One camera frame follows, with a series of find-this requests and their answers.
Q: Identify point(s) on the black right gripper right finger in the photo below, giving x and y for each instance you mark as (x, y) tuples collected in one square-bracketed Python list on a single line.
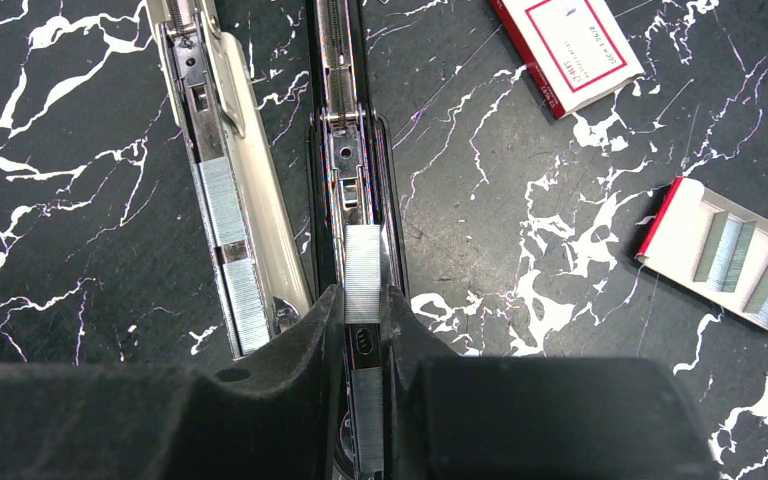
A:
[(449, 416)]

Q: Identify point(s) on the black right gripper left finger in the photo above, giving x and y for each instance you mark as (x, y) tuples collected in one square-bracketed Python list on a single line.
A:
[(271, 415)]

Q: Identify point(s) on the silver staple strip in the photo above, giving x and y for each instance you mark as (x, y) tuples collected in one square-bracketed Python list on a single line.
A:
[(367, 399), (222, 201), (247, 305), (362, 281), (724, 252)]

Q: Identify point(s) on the cardboard staple box tray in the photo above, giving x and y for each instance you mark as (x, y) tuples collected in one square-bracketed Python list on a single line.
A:
[(673, 245)]

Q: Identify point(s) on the red white staple box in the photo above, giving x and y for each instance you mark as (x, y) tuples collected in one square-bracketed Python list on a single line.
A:
[(573, 49)]

